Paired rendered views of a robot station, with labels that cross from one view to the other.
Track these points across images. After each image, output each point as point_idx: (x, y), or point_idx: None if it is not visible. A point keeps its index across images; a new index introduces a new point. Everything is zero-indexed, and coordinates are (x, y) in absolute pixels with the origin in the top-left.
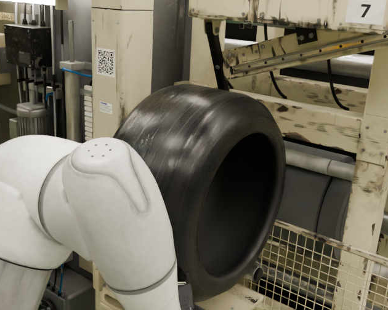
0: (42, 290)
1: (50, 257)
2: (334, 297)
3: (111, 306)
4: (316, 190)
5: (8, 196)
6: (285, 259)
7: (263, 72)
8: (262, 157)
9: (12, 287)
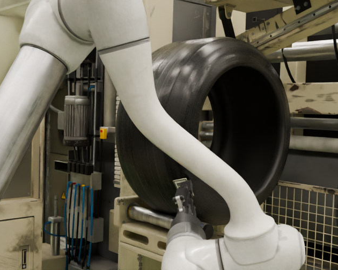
0: (57, 77)
1: (64, 47)
2: None
3: (128, 241)
4: (335, 170)
5: (40, 3)
6: (300, 220)
7: (270, 45)
8: (271, 116)
9: (36, 63)
